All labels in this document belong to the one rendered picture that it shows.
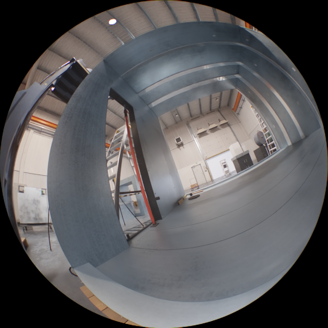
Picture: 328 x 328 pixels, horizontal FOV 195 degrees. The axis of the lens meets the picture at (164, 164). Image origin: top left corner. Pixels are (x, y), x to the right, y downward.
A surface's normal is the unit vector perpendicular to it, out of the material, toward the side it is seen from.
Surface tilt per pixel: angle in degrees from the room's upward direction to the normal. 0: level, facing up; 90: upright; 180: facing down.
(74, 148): 90
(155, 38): 180
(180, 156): 90
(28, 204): 78
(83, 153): 90
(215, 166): 90
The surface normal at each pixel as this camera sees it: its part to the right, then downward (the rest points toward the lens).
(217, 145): -0.37, -0.14
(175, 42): 0.29, 0.92
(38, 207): 0.82, -0.54
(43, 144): 0.88, -0.37
